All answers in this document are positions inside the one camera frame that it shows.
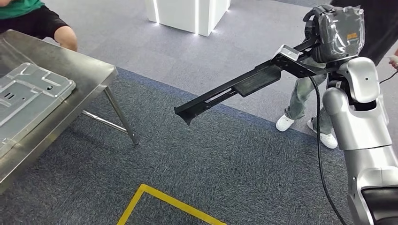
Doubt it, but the stamped grey metal plate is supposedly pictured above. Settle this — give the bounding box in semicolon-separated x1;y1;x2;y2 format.
0;62;77;159

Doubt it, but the stainless steel workbench table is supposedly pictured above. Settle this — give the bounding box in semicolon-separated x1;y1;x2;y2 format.
0;29;140;195

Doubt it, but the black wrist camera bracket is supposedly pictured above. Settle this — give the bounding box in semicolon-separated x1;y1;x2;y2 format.
270;57;331;79

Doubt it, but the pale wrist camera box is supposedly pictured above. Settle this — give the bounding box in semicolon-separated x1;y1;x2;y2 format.
272;44;302;62

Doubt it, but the thick black camera cable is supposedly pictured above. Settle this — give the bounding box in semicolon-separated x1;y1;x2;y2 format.
307;75;348;225

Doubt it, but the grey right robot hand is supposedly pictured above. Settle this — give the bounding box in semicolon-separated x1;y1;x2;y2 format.
303;3;366;65

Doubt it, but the person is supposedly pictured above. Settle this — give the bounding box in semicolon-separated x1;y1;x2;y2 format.
275;0;398;150
0;0;79;52

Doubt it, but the white lit pillar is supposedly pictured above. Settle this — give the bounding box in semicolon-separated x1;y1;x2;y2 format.
144;0;232;38

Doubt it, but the thin black wire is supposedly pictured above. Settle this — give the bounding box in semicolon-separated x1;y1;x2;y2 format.
378;69;398;85

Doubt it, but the long black plastic part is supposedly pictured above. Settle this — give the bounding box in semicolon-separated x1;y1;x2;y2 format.
173;38;316;127

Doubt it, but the person's hand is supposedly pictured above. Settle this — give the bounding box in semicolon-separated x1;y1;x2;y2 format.
388;49;398;70

